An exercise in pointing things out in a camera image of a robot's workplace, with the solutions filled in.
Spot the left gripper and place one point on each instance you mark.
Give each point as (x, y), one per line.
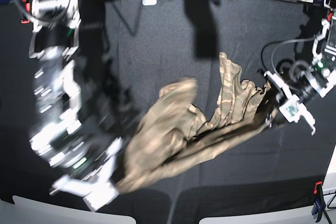
(291, 108)

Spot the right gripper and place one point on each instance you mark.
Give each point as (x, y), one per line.
(93, 181)

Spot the camouflage t-shirt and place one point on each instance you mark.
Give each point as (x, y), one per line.
(175, 135)

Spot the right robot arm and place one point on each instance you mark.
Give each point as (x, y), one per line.
(58, 137)

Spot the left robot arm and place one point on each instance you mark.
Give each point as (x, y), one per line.
(310, 78)

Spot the red blue clamp front right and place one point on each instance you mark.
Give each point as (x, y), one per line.
(319, 203)

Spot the black table cloth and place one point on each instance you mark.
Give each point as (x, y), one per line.
(129, 51)

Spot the red clamp left rear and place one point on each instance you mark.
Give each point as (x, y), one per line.
(26, 4)

